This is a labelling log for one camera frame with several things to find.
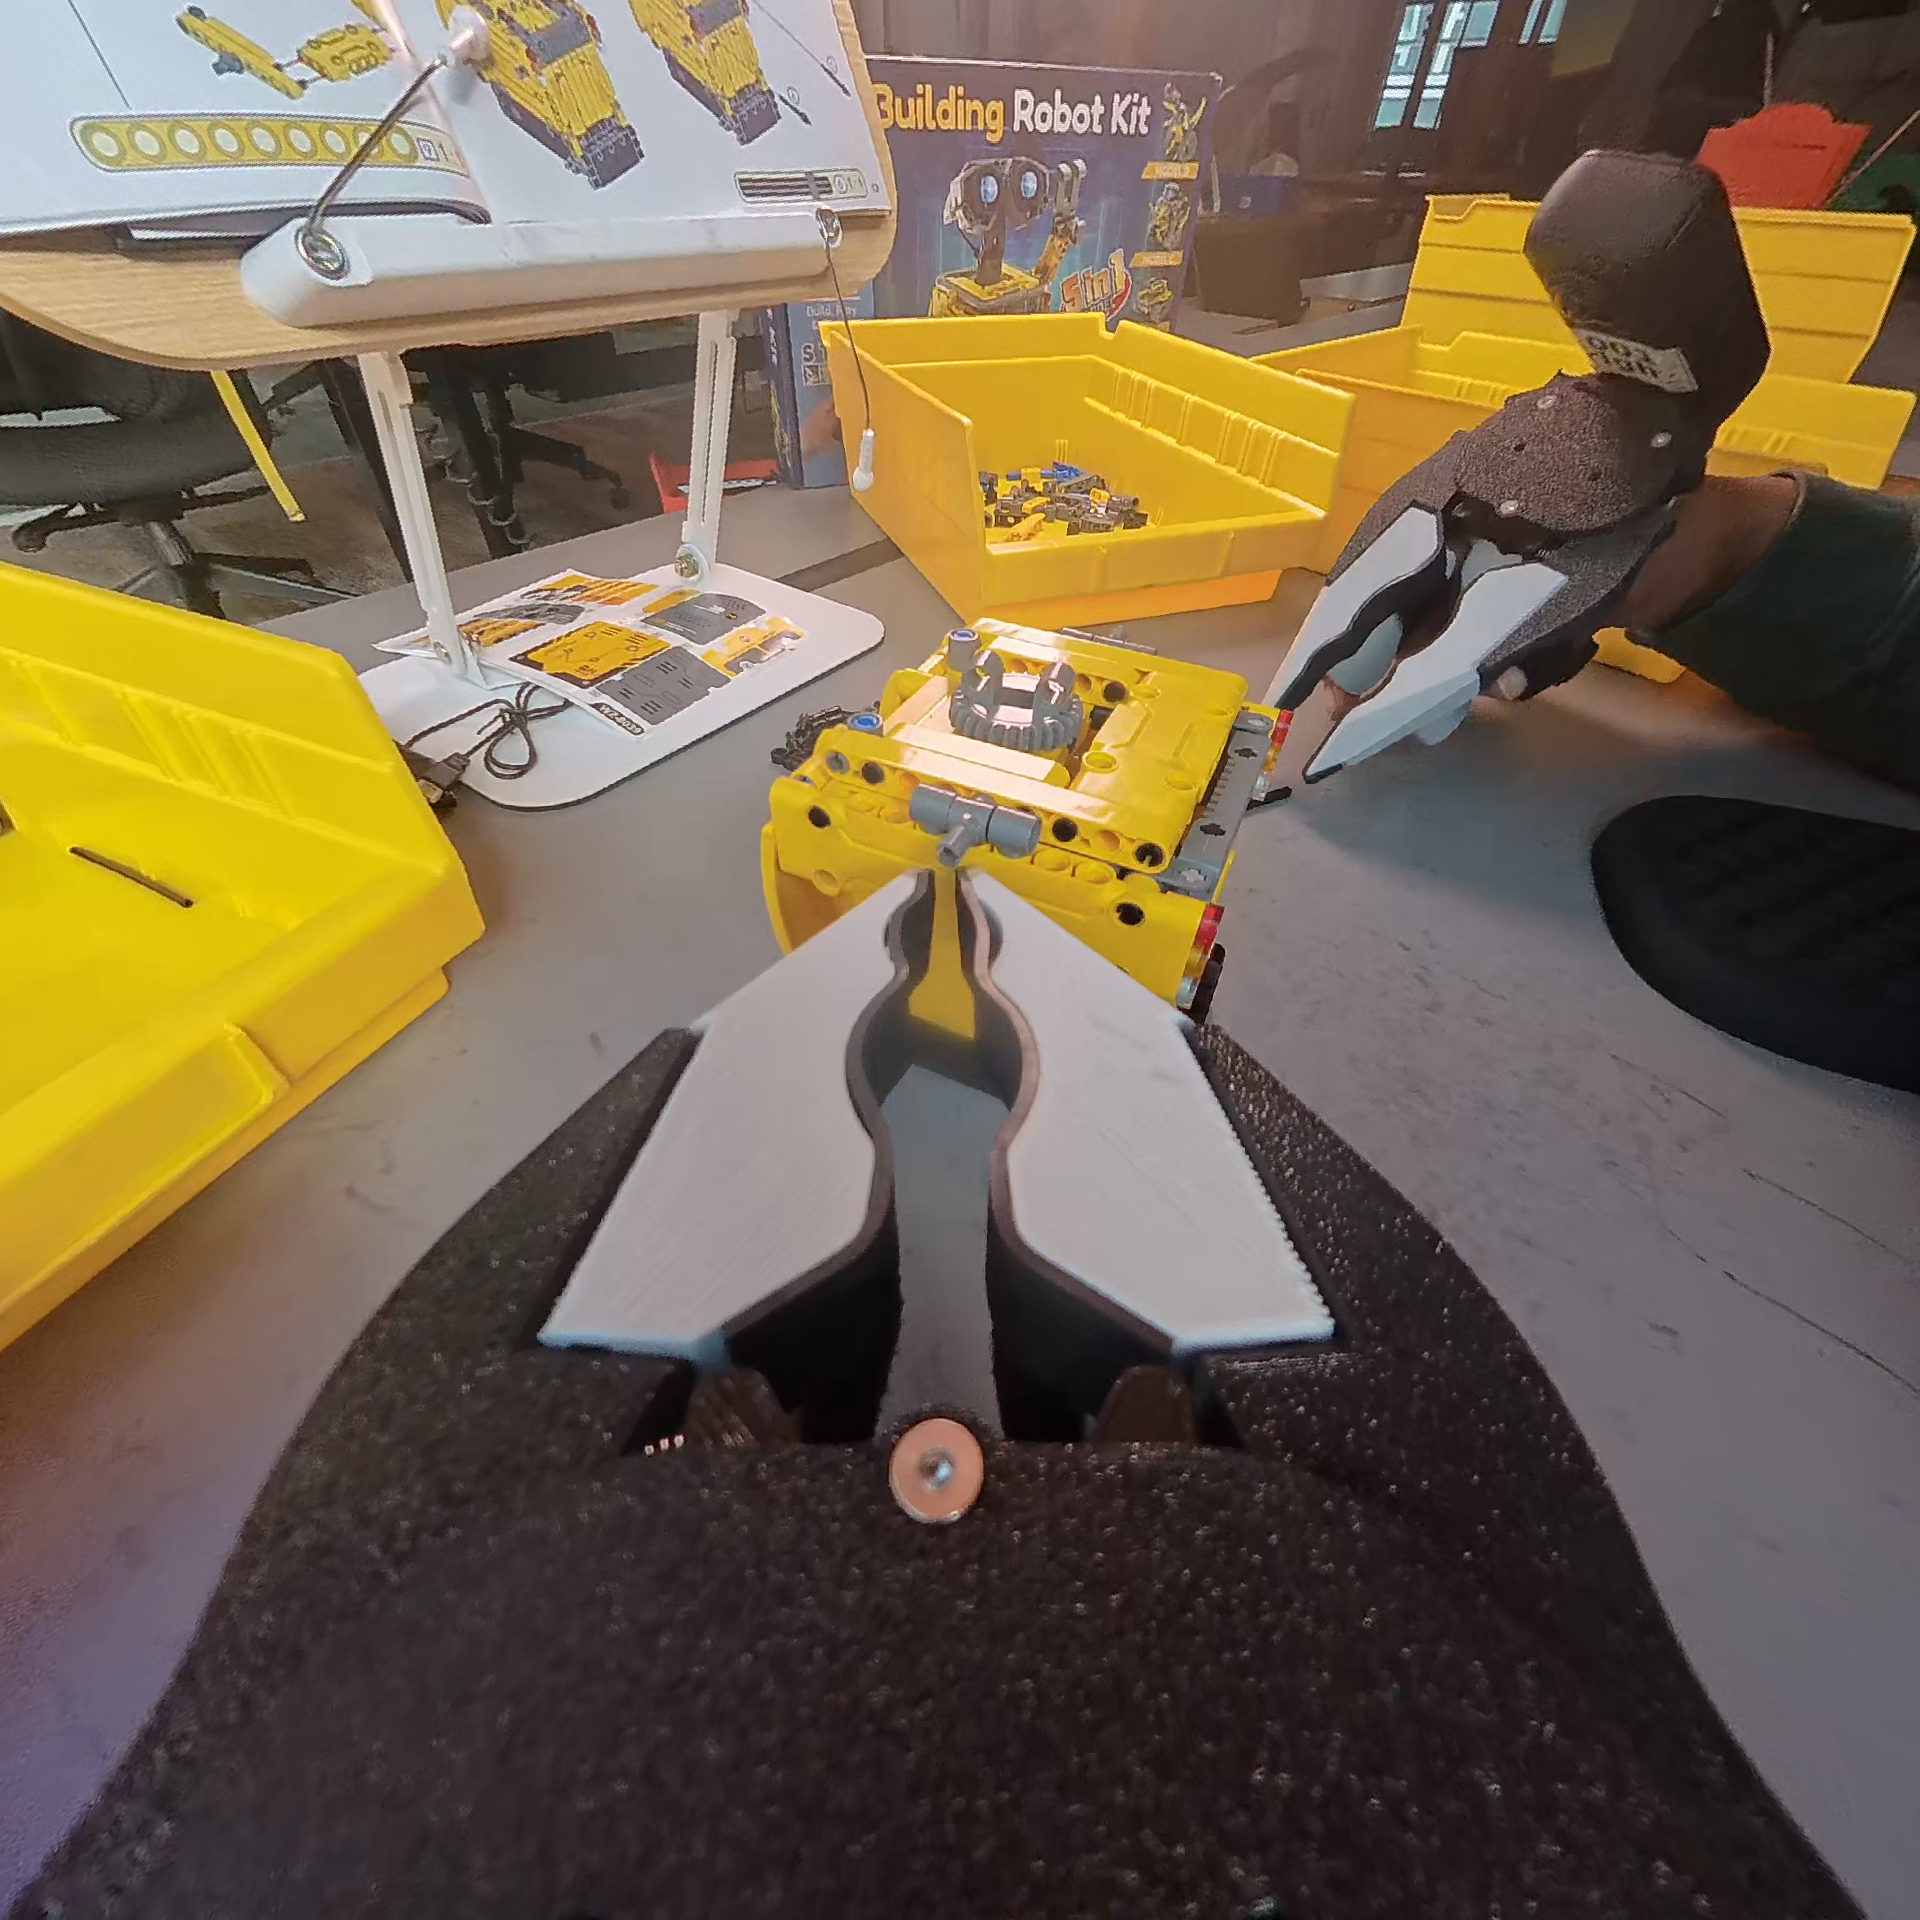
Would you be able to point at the black padded wrist rest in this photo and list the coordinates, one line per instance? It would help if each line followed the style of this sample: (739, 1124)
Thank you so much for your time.
(1770, 931)

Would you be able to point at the yellow lego beam assembly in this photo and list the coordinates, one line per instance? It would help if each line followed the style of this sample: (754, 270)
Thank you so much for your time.
(1079, 840)

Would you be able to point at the dark lego pieces heap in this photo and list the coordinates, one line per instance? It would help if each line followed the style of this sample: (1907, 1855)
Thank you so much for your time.
(1067, 508)

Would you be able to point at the lego instruction booklet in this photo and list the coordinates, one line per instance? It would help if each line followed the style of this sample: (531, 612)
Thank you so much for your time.
(150, 90)

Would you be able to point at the black office chair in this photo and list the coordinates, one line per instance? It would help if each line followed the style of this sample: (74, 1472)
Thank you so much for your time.
(106, 451)

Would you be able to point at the nested yellow bins stack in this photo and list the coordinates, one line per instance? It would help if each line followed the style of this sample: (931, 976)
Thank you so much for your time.
(1830, 404)

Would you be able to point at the red plastic basket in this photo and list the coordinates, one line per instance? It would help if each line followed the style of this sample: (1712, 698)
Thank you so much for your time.
(1786, 150)

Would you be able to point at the white stand leg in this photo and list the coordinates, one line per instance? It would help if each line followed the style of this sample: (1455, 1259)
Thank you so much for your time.
(704, 451)

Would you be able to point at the orange plastic crate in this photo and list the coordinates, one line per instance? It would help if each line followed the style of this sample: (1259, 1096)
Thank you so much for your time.
(720, 482)

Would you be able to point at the yellow black lego truck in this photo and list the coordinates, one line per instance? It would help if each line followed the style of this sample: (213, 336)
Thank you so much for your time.
(1141, 751)

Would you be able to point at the metal page holder clip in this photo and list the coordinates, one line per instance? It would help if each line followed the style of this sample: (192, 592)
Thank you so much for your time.
(376, 150)

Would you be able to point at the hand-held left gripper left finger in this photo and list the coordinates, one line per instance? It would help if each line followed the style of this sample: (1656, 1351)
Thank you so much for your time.
(704, 1184)

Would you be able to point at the printed lego leaflet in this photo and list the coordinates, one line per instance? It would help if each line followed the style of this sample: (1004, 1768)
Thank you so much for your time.
(616, 660)

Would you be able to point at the pile of small lego parts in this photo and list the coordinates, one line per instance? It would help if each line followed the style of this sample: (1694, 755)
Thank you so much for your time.
(820, 738)

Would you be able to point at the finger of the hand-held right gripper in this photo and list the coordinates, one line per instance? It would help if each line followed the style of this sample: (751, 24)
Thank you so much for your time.
(1470, 660)
(1382, 585)

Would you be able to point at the person's right forearm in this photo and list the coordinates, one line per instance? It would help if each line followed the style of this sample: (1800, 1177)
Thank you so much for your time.
(1816, 644)

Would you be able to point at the person's right hand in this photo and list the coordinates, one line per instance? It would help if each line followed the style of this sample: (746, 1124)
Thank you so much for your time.
(1711, 556)

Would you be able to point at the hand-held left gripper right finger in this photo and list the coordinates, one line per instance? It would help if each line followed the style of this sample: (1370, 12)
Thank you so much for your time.
(1156, 1184)

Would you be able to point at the yellow plastic bin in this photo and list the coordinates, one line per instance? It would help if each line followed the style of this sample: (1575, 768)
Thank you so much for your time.
(916, 451)
(224, 975)

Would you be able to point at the blue toy kit box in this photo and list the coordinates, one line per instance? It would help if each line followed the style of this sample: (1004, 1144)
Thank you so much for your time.
(1051, 194)

